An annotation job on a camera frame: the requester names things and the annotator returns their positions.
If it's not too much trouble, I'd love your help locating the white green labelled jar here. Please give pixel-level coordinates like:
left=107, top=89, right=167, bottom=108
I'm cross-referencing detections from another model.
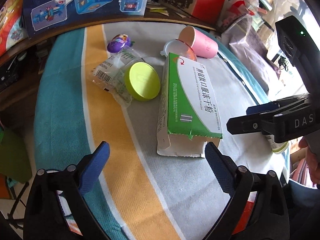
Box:
left=265, top=134, right=289, bottom=154

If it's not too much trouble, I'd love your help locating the person's right hand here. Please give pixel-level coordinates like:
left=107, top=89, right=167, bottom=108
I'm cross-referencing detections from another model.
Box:
left=298, top=138, right=320, bottom=184

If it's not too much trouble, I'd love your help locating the green white medicine box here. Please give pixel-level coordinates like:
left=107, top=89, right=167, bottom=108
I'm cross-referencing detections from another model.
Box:
left=157, top=53, right=222, bottom=158

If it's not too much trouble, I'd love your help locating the purple fabric covered furniture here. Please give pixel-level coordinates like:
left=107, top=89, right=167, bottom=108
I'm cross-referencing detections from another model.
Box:
left=221, top=15, right=283, bottom=96

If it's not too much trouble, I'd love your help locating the pink paper cup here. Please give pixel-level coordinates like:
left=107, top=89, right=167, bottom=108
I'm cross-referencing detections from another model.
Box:
left=178, top=26, right=219, bottom=59

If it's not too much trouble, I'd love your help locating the orange clear egg capsule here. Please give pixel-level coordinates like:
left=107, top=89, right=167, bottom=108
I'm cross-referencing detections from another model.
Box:
left=160, top=39, right=197, bottom=61

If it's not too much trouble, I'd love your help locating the lime green round lid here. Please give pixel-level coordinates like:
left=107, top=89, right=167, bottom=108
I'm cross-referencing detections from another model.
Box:
left=124, top=62, right=161, bottom=102

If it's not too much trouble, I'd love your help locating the clear plastic snack wrapper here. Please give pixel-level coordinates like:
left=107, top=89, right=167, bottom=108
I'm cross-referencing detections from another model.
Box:
left=91, top=47, right=145, bottom=107

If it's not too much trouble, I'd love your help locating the purple toy egg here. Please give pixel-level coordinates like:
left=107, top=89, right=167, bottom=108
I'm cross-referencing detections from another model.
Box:
left=107, top=34, right=134, bottom=53

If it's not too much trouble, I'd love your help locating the blue toy packaging box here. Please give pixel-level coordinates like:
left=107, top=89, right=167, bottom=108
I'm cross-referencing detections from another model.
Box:
left=23, top=0, right=147, bottom=38

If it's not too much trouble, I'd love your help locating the black camera box green light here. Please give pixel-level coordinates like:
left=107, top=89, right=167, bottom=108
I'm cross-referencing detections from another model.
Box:
left=275, top=16, right=319, bottom=94

